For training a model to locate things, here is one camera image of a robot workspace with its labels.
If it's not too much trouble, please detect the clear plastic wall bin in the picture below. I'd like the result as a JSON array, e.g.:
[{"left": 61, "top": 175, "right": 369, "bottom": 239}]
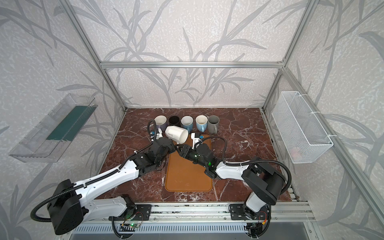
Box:
[{"left": 9, "top": 94, "right": 98, "bottom": 163}]

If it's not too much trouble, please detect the white wire mesh basket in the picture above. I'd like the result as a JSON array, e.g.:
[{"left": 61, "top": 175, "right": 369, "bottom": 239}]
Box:
[{"left": 272, "top": 91, "right": 334, "bottom": 164}]

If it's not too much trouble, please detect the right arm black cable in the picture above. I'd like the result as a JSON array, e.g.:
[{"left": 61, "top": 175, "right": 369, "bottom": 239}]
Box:
[{"left": 193, "top": 135, "right": 292, "bottom": 196}]

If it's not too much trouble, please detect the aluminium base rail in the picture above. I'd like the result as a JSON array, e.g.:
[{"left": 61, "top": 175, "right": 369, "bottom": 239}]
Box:
[{"left": 82, "top": 198, "right": 315, "bottom": 224}]

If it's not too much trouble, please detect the orange brown tray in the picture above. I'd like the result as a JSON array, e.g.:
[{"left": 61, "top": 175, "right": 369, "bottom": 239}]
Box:
[{"left": 165, "top": 152, "right": 213, "bottom": 192}]

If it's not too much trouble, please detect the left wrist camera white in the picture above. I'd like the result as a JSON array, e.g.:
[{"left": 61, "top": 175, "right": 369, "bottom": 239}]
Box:
[{"left": 151, "top": 129, "right": 163, "bottom": 142}]

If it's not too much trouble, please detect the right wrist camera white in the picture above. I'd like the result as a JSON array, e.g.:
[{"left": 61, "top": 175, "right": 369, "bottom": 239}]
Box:
[{"left": 191, "top": 133, "right": 204, "bottom": 149}]

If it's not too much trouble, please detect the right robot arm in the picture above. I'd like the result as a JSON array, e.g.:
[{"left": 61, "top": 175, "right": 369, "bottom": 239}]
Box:
[{"left": 176, "top": 143, "right": 292, "bottom": 219}]

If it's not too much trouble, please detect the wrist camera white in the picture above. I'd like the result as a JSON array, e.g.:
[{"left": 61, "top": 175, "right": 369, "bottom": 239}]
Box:
[
  {"left": 191, "top": 133, "right": 204, "bottom": 149},
  {"left": 151, "top": 129, "right": 163, "bottom": 142}
]

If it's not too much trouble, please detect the black mug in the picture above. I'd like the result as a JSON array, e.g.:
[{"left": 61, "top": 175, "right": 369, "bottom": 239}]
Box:
[{"left": 169, "top": 116, "right": 182, "bottom": 127}]

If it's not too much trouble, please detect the grey mug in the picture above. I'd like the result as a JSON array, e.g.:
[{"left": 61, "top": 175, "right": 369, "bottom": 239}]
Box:
[{"left": 208, "top": 116, "right": 220, "bottom": 135}]

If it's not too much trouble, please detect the white faceted mug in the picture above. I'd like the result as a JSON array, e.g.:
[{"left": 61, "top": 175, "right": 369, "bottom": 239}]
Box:
[{"left": 165, "top": 126, "right": 189, "bottom": 144}]

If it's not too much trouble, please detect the small blue mug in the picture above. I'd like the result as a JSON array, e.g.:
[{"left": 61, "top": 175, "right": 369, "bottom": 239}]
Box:
[{"left": 181, "top": 116, "right": 194, "bottom": 134}]

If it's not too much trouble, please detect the lavender purple mug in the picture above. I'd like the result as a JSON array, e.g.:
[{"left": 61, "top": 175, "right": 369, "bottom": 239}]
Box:
[{"left": 155, "top": 115, "right": 169, "bottom": 133}]

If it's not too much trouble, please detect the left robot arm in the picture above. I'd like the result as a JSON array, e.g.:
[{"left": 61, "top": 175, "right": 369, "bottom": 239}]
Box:
[{"left": 30, "top": 138, "right": 178, "bottom": 235}]

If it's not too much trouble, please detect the large light blue mug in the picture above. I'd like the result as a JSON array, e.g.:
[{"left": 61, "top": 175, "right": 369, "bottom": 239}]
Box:
[{"left": 196, "top": 115, "right": 208, "bottom": 133}]

